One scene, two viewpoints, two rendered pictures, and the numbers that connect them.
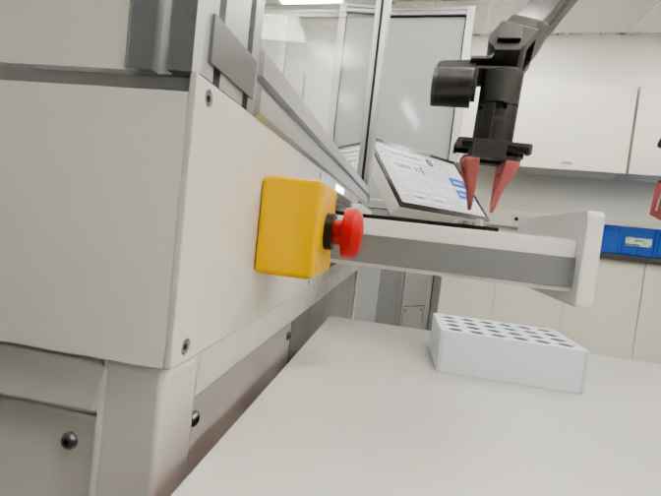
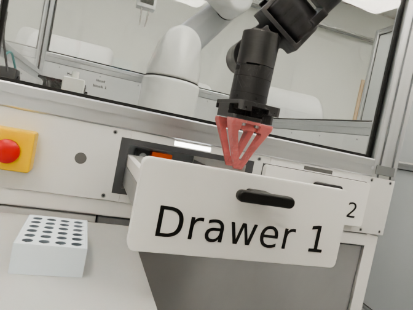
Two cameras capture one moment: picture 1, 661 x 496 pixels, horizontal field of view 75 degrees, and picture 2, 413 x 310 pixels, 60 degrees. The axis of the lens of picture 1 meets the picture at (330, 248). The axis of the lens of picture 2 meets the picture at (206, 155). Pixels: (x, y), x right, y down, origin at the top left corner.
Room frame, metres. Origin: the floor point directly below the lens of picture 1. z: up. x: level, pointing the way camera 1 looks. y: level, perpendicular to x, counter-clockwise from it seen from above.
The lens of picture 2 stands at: (0.35, -0.69, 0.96)
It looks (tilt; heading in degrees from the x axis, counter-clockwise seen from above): 3 degrees down; 62
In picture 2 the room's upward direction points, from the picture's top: 11 degrees clockwise
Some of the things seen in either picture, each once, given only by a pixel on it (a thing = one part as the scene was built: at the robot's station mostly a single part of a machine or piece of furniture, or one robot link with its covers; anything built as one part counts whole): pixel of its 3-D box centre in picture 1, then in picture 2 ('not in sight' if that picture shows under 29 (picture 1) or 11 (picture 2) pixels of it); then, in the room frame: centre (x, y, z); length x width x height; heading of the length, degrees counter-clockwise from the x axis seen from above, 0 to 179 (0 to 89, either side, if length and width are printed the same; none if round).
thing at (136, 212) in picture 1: (84, 202); (163, 154); (0.79, 0.46, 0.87); 1.02 x 0.95 x 0.14; 171
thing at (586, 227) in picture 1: (547, 254); (246, 216); (0.62, -0.31, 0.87); 0.29 x 0.02 x 0.11; 171
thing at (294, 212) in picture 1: (302, 227); (11, 149); (0.34, 0.02, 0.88); 0.07 x 0.05 x 0.07; 171
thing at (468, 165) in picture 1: (483, 180); (238, 137); (0.64, -0.22, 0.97); 0.07 x 0.07 x 0.09; 81
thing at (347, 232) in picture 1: (343, 232); (7, 151); (0.34, -0.01, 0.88); 0.04 x 0.03 x 0.04; 171
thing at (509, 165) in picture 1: (487, 180); (240, 137); (0.64, -0.22, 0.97); 0.07 x 0.07 x 0.09; 81
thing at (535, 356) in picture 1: (499, 348); (53, 243); (0.41, -0.17, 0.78); 0.12 x 0.08 x 0.04; 81
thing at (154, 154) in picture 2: not in sight; (152, 160); (0.72, 0.37, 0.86); 0.11 x 0.04 x 0.06; 171
